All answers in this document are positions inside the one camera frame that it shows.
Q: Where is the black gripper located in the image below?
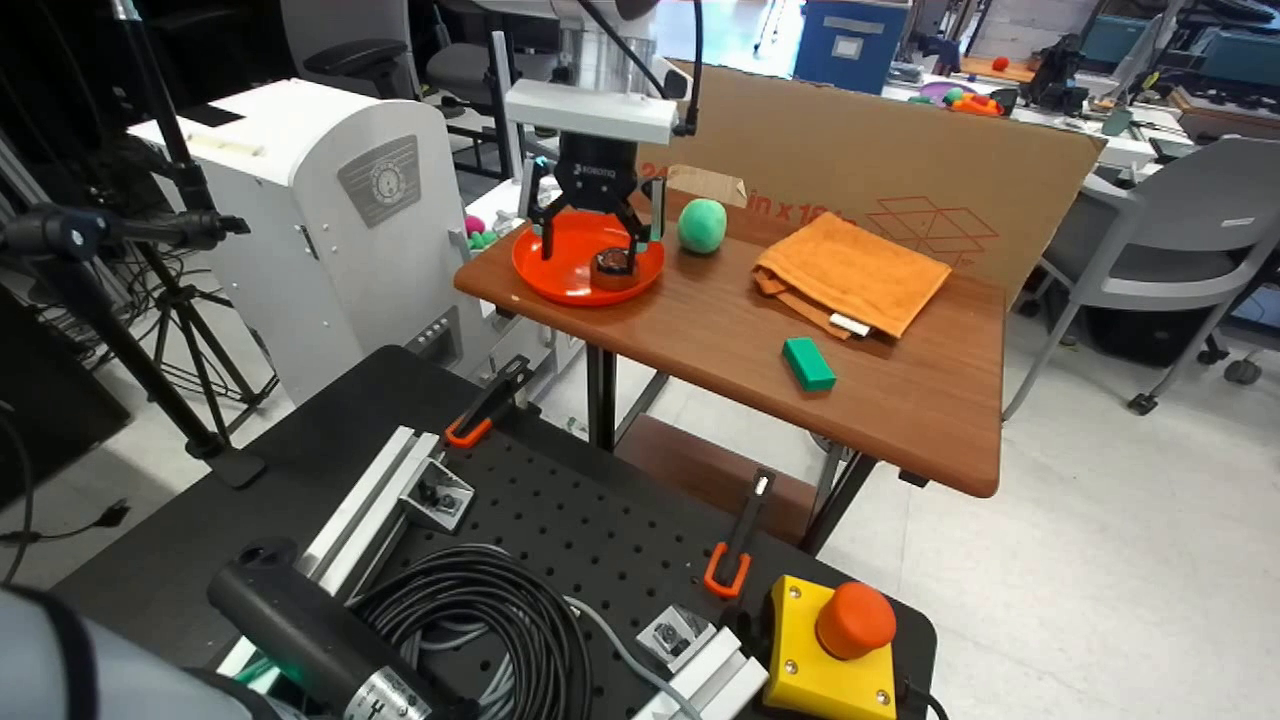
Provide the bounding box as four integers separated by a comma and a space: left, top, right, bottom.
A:
527, 132, 670, 265

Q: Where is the brown donut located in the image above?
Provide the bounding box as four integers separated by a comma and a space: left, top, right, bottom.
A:
592, 245, 640, 290

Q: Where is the orange round plate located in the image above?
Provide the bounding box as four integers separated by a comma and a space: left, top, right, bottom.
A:
508, 209, 670, 312

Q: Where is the green ball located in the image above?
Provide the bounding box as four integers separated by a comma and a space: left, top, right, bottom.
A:
674, 196, 733, 259

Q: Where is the wooden table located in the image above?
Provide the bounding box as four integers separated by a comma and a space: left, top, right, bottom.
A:
453, 182, 1013, 555

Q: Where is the green rectangular block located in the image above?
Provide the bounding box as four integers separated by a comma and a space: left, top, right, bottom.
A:
779, 333, 841, 396

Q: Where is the orange folded towel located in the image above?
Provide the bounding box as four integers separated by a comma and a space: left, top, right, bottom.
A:
750, 209, 955, 345

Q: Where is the black perforated workbench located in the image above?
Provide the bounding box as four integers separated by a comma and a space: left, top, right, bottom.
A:
53, 345, 941, 720

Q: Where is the white machine cabinet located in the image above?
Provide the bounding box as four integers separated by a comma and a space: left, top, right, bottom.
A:
129, 77, 555, 405

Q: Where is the brown cardboard board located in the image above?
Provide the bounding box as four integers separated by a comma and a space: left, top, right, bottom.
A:
660, 65, 1114, 302

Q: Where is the blue storage box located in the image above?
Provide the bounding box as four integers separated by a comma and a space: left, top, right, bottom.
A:
792, 0, 916, 97

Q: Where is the yellow emergency stop box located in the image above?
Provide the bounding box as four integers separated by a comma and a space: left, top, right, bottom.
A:
762, 570, 904, 720

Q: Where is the black cylindrical device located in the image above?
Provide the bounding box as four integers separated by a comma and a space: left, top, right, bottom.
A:
205, 553, 438, 720

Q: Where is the grey plastic armchair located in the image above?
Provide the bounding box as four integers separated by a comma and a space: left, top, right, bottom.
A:
999, 132, 1280, 423

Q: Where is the grey rounded housing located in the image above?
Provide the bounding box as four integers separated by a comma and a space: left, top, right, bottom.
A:
0, 585, 263, 720

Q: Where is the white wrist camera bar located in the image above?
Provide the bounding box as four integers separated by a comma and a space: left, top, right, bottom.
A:
500, 77, 680, 146

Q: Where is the black clamp orange handle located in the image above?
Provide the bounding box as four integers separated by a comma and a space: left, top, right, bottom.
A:
701, 469, 775, 602
440, 353, 535, 451

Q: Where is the aluminium extrusion rail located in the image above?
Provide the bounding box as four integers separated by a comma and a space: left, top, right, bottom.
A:
215, 423, 479, 682
634, 602, 775, 720

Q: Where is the black coiled cable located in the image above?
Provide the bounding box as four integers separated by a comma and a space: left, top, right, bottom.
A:
354, 538, 600, 720

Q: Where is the black camera tripod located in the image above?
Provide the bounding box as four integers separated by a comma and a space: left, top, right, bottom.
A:
0, 0, 288, 465

